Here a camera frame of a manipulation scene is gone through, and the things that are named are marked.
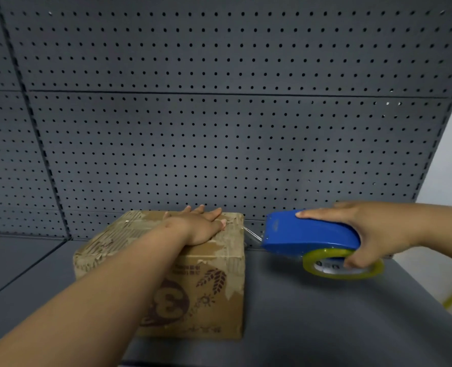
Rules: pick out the person's right hand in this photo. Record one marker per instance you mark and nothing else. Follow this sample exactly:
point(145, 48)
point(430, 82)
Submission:
point(375, 233)

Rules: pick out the person's left hand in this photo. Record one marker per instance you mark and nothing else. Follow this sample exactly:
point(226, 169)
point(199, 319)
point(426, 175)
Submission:
point(197, 226)

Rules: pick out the person's right thumb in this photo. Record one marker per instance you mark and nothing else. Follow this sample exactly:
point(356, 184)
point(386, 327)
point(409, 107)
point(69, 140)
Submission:
point(357, 257)

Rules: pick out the person's left thumb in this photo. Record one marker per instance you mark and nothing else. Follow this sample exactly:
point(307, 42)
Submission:
point(169, 216)

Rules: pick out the blue tape dispenser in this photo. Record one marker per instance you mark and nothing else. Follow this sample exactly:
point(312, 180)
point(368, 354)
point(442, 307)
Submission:
point(306, 236)

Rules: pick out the brown cardboard box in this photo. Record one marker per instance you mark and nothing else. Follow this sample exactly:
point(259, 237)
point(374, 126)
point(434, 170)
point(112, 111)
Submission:
point(206, 290)

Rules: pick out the person's left forearm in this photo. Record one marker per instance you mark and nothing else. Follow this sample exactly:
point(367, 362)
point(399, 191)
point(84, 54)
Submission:
point(80, 305)

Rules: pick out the person's right forearm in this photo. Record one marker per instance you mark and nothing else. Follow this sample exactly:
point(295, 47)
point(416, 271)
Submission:
point(445, 225)

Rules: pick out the clear packing tape roll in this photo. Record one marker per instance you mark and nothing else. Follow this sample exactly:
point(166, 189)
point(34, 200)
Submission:
point(344, 268)

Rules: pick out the clear tape strip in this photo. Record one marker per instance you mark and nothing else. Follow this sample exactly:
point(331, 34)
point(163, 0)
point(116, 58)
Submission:
point(252, 233)

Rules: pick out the grey pegboard shelf panel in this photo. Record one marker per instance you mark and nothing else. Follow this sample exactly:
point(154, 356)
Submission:
point(226, 110)

